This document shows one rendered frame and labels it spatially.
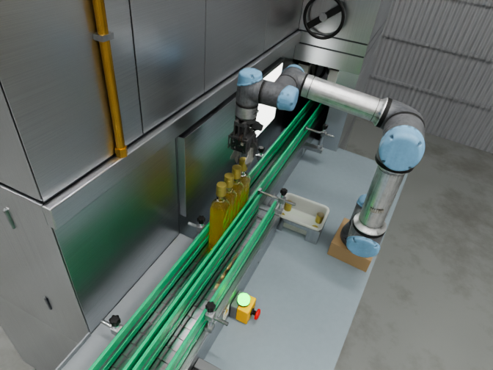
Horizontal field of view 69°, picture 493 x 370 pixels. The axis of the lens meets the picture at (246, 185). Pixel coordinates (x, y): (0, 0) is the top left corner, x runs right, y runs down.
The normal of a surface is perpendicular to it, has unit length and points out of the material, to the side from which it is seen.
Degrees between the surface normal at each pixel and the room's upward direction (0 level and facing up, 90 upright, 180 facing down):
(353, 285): 0
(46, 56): 90
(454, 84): 90
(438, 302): 0
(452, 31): 90
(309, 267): 0
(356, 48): 90
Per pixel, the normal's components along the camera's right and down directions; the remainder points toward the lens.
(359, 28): -0.43, 0.54
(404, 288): 0.09, -0.77
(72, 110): 0.90, 0.33
